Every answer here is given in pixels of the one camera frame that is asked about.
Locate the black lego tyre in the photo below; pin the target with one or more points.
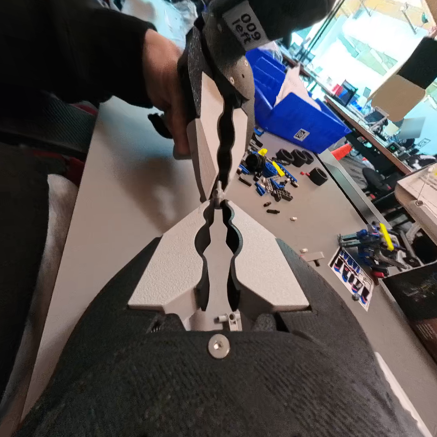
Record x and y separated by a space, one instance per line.
309 157
285 156
319 176
299 158

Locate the black office chair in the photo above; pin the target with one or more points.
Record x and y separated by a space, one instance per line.
375 179

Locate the lego sticker sheet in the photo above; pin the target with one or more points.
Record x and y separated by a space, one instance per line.
351 280

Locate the dark lego box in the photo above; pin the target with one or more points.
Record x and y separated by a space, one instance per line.
414 300

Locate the grey lego pin connector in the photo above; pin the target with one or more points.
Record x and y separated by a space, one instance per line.
232 319
218 195

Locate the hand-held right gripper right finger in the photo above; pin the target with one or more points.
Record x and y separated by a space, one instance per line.
266 273

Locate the pile of loose lego pieces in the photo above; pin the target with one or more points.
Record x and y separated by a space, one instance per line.
269 172

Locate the person's left forearm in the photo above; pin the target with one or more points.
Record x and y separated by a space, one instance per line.
68 51

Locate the blue plastic bin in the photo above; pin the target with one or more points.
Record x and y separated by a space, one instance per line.
264 78
307 123

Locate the orange cone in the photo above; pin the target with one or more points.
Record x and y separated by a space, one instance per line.
342 152

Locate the blue lego model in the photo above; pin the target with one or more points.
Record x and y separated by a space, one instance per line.
372 244

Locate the white box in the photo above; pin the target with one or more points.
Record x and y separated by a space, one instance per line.
418 201

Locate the black lego wheel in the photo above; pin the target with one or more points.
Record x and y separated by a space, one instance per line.
256 160

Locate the person's left hand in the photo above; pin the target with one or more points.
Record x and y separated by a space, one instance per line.
164 82

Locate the person's dark clothing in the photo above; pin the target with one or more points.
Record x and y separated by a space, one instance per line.
20 245

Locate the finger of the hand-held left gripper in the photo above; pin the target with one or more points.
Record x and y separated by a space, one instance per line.
240 136
205 143

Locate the long wooden desk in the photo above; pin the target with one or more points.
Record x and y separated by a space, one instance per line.
368 133

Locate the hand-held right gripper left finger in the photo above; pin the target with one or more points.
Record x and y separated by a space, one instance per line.
164 269

